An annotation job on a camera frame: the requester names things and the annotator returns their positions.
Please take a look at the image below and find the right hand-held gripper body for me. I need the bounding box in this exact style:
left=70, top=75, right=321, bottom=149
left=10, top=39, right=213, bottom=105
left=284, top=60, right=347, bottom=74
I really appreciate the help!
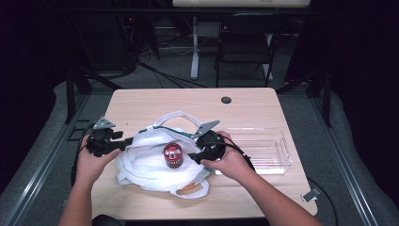
left=191, top=120, right=228, bottom=162

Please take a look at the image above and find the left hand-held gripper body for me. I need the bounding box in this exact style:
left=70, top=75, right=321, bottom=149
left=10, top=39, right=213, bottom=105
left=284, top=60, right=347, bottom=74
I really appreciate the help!
left=86, top=116, right=126, bottom=158

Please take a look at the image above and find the red drink can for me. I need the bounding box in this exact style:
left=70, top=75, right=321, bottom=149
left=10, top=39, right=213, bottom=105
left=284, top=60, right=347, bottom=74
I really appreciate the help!
left=162, top=142, right=184, bottom=170

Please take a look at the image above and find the white green orange tote bag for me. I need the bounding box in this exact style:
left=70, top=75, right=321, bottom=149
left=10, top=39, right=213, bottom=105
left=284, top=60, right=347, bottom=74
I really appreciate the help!
left=114, top=110, right=218, bottom=201

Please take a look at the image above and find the person's left hand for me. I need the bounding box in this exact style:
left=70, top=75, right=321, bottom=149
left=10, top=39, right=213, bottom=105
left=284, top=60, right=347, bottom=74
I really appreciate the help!
left=74, top=135, right=122, bottom=186

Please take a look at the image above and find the person's right hand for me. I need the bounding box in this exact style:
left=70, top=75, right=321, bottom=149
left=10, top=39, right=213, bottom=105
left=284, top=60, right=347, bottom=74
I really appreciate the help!
left=199, top=130, right=252, bottom=185

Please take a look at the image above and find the clear plastic box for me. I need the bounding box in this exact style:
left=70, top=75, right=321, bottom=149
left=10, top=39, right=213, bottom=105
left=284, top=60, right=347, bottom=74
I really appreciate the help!
left=214, top=126, right=294, bottom=176

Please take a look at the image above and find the black metal stand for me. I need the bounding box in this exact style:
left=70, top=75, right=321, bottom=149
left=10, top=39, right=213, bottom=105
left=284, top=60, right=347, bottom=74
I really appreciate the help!
left=276, top=65, right=333, bottom=128
left=63, top=61, right=124, bottom=124

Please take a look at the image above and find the person's dark knee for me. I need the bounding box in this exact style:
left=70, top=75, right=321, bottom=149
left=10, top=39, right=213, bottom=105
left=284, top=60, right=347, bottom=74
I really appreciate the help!
left=91, top=214, right=122, bottom=226

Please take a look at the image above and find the white desk leg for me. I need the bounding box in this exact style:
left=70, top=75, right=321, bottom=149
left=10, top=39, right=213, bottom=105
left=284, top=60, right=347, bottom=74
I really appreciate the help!
left=190, top=15, right=201, bottom=80

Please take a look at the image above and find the black folding chair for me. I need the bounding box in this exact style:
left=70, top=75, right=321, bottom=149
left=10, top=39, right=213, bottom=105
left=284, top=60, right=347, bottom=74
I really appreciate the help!
left=214, top=12, right=286, bottom=89

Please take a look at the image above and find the grey tape strip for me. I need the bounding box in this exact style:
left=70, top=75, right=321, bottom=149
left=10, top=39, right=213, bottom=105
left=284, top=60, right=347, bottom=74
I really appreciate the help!
left=300, top=187, right=322, bottom=202

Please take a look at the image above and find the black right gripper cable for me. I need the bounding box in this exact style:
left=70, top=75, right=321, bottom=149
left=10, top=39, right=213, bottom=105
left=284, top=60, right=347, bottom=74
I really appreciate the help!
left=200, top=135, right=257, bottom=173

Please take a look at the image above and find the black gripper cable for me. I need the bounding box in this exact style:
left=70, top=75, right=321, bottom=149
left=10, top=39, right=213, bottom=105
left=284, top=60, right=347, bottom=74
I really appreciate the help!
left=71, top=122, right=96, bottom=188
left=200, top=135, right=257, bottom=173

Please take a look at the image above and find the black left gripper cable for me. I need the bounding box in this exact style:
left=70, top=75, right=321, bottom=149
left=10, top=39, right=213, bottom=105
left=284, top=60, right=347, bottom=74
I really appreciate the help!
left=71, top=122, right=96, bottom=188

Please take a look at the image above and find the aluminium floor rail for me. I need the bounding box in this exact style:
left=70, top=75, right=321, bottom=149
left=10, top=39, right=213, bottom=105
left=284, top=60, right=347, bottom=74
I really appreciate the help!
left=0, top=93, right=92, bottom=226
left=309, top=96, right=382, bottom=226

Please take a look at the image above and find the long black floor cable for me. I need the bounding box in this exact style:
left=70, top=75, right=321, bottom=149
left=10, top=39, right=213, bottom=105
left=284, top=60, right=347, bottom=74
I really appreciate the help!
left=136, top=60, right=209, bottom=89

